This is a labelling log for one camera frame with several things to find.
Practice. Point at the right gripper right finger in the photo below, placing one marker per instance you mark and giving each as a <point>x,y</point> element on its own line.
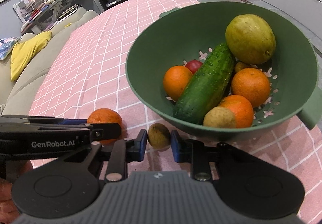
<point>193,152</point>

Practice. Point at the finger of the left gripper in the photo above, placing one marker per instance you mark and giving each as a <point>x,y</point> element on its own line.
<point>103,132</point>
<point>63,121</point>

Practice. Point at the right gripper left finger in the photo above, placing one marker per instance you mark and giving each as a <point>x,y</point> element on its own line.
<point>124,152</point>

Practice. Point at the orange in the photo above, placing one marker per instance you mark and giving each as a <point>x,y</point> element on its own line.
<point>240,66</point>
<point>103,116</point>
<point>175,80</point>

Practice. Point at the brown kiwi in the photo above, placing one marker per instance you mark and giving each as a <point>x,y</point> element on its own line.
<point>220,117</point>
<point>159,136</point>

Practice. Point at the green cucumber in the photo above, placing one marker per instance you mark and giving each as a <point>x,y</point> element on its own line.
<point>206,87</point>

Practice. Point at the large orange mandarin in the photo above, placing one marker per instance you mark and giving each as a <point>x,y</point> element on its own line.
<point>252,84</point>

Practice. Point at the small red tomato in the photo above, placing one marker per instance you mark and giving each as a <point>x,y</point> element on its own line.
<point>193,65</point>

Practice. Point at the large yellow-green pomelo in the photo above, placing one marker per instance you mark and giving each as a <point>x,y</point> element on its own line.
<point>250,39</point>

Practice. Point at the beige sofa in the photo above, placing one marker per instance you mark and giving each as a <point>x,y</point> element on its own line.
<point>18,96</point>

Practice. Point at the pink checked tablecloth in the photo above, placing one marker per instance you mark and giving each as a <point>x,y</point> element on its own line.
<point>90,73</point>

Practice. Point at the yellow cushion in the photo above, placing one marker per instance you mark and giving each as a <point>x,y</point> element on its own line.
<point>24,52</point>

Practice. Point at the blue floral cushion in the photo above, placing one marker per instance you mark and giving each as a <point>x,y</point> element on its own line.
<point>6,46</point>

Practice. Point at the cluttered desk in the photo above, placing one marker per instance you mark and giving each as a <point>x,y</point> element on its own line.
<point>41,15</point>

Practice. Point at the green colander bowl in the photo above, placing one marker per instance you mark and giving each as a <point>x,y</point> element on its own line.
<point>186,33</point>

